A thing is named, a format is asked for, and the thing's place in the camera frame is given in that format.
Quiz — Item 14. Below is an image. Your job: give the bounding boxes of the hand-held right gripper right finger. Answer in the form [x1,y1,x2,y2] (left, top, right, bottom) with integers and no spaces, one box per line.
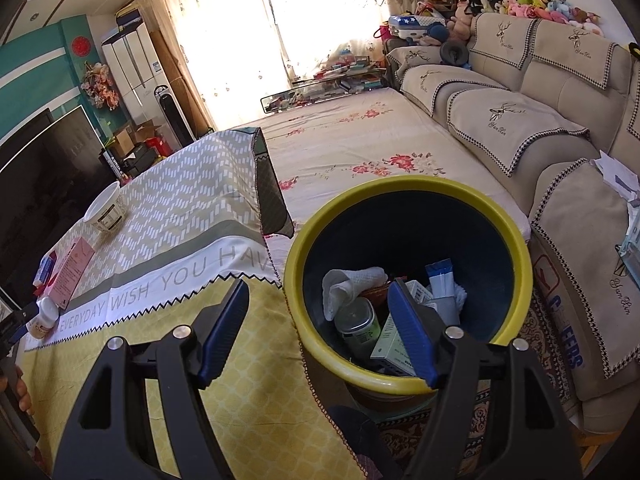
[387,277,583,480]

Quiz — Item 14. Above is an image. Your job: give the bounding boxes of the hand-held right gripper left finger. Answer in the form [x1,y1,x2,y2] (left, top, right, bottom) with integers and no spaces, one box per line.
[52,277,251,480]

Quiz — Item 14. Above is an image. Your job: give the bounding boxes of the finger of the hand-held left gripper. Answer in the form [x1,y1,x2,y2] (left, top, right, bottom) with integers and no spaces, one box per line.
[0,303,40,351]

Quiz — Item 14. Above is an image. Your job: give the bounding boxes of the green and white box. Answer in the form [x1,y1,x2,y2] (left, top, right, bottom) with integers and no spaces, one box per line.
[370,310,417,377]

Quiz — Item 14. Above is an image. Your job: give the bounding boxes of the white plastic bottle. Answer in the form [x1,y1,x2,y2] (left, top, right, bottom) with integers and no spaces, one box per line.
[27,297,61,342]

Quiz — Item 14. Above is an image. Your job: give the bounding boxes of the white tube with blue cap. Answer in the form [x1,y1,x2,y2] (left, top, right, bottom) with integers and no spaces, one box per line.
[425,258,470,327]

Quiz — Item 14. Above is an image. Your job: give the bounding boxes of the green lidded clear container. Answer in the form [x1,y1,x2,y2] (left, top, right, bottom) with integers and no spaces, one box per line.
[333,297,381,360]

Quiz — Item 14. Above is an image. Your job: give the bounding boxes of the red snack packet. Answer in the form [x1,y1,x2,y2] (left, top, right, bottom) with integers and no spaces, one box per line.
[360,282,394,306]

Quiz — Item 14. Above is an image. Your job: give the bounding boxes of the white foam net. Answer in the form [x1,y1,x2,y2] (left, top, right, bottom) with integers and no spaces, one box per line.
[322,265,389,322]

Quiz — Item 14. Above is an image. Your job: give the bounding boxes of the yellow rimmed dark bin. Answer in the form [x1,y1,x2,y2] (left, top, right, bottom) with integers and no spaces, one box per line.
[283,175,534,396]

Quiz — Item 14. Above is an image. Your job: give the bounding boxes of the person's left hand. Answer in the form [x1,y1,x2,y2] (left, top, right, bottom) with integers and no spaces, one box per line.
[16,365,32,415]

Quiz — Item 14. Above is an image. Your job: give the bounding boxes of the blue and red book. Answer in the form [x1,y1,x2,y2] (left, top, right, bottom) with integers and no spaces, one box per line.
[33,253,57,290]

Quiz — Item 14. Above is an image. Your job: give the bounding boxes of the pink carton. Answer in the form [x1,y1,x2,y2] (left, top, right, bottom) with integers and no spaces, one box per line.
[47,237,96,309]

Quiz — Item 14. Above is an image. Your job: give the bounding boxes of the patterned rug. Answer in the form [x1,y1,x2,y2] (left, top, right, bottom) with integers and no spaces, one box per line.
[372,285,578,480]

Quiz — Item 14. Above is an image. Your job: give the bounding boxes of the yellow and grey printed tablecloth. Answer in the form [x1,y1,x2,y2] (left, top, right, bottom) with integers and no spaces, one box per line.
[15,126,373,480]

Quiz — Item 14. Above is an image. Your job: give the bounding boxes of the large curved television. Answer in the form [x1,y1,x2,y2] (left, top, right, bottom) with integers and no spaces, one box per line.
[0,104,119,302]

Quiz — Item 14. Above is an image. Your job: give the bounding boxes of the white paper bowl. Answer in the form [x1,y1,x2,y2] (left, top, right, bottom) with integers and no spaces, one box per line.
[82,180,126,235]

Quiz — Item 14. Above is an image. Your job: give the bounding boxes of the floral bedsheet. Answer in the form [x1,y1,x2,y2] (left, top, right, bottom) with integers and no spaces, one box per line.
[259,86,532,242]

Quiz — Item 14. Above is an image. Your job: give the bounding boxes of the open cardboard box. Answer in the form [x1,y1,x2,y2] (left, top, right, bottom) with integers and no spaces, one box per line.
[113,120,162,150]

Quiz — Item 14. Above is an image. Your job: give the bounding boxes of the black and white tower fan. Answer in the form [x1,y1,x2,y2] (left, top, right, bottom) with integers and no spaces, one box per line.
[153,84,196,149]

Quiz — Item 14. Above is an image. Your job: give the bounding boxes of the beige sofa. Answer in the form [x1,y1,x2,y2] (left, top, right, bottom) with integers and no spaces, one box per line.
[384,11,640,437]

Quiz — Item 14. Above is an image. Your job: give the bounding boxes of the loose papers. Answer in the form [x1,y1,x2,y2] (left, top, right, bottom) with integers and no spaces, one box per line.
[589,154,640,282]

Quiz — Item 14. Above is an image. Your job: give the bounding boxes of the artificial flower bunch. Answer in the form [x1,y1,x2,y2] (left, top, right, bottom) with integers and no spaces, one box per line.
[79,62,124,112]

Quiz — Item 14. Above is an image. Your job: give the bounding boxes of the cluttered glass coffee table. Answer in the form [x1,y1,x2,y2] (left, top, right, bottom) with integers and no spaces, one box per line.
[259,54,397,114]

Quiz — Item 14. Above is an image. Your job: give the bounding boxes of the white refrigerator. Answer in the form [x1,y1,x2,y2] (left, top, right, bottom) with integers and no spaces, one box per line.
[101,18,172,137]

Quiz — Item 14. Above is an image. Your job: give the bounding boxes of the dark neck pillow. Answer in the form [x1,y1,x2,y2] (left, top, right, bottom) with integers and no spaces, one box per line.
[438,39,469,67]

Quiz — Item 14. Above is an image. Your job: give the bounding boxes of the sheer cream curtains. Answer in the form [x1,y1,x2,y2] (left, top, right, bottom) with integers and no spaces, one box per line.
[134,0,422,132]

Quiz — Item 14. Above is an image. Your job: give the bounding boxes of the blue starred suitcase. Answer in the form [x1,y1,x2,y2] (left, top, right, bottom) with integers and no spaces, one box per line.
[388,13,447,44]

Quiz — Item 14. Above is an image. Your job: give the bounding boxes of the box atop air conditioner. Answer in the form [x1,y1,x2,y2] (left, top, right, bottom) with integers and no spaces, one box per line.
[116,5,144,29]

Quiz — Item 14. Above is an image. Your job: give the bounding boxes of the pile of plush toys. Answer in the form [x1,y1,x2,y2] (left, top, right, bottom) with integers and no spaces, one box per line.
[469,0,607,37]

